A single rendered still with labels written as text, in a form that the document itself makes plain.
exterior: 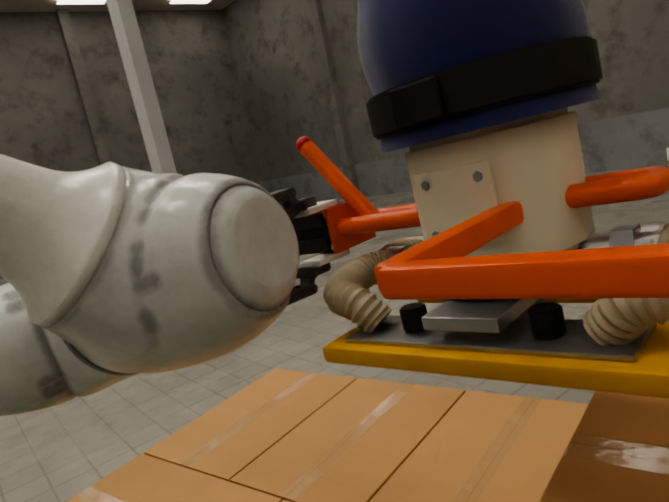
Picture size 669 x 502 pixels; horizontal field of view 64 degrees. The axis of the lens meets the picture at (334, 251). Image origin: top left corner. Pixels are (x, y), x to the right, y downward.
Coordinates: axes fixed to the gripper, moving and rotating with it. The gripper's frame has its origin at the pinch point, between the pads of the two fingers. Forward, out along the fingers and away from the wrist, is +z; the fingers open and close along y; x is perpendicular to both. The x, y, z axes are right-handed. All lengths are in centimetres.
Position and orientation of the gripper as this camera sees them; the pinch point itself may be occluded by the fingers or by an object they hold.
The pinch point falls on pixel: (322, 232)
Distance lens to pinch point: 69.4
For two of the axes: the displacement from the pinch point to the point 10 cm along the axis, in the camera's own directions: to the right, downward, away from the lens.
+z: 5.9, -2.6, 7.6
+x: 7.8, -0.6, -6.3
